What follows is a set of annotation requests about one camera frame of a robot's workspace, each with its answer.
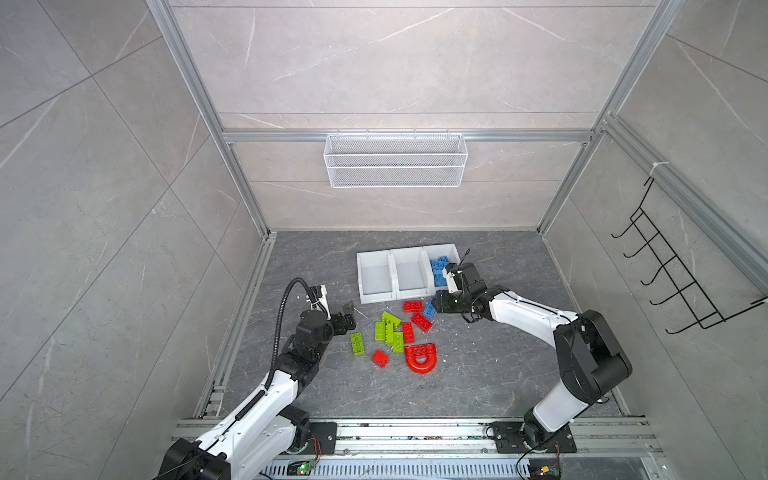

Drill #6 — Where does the white three-compartment bin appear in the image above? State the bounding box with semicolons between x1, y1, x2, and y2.
356;244;460;304

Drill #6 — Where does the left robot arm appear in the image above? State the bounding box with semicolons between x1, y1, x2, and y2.
156;301;356;479

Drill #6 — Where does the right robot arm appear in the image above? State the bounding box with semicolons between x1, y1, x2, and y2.
433;263;633;451

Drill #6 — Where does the green lego brick cluster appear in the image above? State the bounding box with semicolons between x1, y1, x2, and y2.
374;312;405;353

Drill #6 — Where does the red small lego brick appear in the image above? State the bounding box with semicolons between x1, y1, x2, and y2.
371;350;390;368

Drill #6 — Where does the red lego brick angled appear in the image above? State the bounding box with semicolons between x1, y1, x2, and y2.
411;313;433;333

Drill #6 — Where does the red lego brick top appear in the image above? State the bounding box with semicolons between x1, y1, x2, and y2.
403;301;424;313

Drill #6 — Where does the red lego brick middle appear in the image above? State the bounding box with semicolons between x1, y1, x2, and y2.
402;322;415;345

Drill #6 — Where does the red arch lego piece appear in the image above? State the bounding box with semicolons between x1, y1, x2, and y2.
404;343;438;375

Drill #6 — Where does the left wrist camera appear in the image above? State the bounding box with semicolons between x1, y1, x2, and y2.
308;285;331;319

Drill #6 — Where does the black corrugated cable hose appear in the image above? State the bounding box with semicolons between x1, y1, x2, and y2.
263;277;316;391

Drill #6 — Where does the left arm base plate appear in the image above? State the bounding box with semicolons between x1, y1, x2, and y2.
286;421;338;457

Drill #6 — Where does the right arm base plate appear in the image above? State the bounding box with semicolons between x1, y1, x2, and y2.
485;420;577;454

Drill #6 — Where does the white wire mesh basket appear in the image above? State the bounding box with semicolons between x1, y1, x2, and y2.
323;132;469;189

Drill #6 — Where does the aluminium rail frame front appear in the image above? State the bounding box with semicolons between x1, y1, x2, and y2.
174;417;674;479

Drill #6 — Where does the black wire hook rack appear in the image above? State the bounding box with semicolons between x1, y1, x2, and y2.
611;177;767;335

